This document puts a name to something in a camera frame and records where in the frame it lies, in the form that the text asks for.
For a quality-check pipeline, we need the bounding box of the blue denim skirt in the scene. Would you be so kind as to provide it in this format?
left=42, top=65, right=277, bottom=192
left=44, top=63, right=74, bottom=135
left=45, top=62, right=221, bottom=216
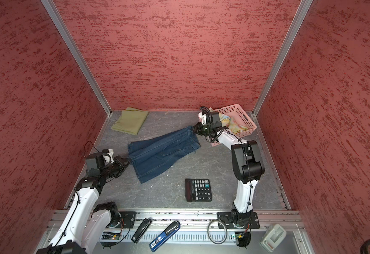
left=128, top=126, right=200, bottom=184

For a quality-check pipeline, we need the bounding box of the olive green skirt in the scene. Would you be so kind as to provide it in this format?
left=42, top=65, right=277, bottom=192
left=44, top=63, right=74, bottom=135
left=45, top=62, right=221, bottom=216
left=111, top=107, right=149, bottom=135

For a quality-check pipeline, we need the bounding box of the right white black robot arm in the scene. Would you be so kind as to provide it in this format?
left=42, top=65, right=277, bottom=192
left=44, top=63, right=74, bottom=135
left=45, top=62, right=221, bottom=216
left=192, top=106, right=265, bottom=228

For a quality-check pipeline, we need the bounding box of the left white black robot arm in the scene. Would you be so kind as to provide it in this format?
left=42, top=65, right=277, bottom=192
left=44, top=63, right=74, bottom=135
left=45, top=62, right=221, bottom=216
left=37, top=149, right=131, bottom=254

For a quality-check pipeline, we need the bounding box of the pastel patterned cloth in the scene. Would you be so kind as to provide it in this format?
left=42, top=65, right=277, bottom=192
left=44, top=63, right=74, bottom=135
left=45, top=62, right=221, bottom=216
left=219, top=113, right=248, bottom=134

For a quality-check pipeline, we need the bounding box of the pink plastic basket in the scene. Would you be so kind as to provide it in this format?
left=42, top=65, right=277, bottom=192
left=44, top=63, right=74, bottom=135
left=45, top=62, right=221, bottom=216
left=200, top=104, right=257, bottom=149

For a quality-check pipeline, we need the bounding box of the black desk calculator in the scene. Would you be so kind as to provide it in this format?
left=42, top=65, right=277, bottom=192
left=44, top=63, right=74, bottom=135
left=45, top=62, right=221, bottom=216
left=185, top=178, right=212, bottom=202

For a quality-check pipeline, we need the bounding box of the left small circuit board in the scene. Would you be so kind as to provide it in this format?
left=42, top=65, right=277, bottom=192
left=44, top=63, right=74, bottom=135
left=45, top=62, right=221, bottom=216
left=100, top=232, right=122, bottom=241

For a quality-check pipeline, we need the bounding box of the small circuit board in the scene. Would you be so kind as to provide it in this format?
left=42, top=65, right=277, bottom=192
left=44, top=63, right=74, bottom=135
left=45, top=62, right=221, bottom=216
left=100, top=232, right=122, bottom=241
left=234, top=232, right=251, bottom=248

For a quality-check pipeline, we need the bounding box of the blue black stapler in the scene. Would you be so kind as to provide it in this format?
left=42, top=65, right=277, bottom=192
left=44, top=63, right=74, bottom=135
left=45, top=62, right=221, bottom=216
left=149, top=221, right=181, bottom=253

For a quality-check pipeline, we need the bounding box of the right small circuit board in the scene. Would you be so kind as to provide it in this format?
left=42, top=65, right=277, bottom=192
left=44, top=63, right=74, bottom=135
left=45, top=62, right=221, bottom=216
left=234, top=232, right=251, bottom=248

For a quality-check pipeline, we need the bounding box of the grey plastic dispenser box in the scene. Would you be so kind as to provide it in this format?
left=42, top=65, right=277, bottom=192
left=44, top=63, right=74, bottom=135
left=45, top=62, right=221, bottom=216
left=260, top=224, right=286, bottom=253

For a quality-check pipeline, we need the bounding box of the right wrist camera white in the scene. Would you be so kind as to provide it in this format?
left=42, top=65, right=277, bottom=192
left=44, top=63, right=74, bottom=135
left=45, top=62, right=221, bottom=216
left=198, top=112, right=207, bottom=125

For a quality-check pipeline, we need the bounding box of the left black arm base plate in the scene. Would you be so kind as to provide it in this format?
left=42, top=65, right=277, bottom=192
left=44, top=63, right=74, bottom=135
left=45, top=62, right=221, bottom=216
left=107, top=211, right=137, bottom=229

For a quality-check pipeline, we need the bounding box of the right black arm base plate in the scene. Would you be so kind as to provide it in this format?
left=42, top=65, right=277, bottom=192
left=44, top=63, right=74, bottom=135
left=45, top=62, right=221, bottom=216
left=217, top=210, right=260, bottom=229

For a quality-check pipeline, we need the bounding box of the grey coiled cable ring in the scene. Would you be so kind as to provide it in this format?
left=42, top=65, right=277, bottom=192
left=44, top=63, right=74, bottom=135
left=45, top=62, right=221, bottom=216
left=207, top=220, right=228, bottom=245

